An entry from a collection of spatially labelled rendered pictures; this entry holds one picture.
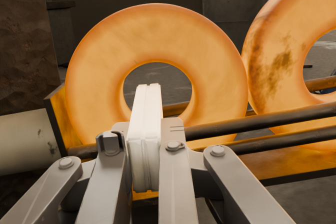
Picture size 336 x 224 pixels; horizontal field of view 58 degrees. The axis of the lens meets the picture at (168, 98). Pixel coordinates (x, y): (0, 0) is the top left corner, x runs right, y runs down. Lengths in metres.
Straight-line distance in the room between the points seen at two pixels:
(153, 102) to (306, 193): 1.26
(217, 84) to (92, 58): 0.10
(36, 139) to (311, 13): 0.24
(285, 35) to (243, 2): 2.35
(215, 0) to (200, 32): 2.41
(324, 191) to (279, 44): 1.21
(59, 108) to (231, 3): 2.40
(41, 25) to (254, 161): 0.32
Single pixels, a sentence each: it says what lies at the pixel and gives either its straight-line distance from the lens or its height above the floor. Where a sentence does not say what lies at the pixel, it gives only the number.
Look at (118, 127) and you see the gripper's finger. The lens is 0.16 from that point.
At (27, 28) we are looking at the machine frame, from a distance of 0.45.
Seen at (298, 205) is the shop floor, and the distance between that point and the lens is 1.33.
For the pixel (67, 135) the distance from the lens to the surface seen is 0.26.
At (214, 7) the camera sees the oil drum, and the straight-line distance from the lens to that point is 2.66.
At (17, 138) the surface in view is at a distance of 0.28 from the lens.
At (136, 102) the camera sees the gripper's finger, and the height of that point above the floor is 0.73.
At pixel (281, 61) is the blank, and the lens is 0.26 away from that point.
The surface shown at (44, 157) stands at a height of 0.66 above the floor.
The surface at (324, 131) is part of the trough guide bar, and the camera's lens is 0.27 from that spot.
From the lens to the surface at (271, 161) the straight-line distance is 0.29.
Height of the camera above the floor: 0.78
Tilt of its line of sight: 18 degrees down
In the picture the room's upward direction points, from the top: 4 degrees counter-clockwise
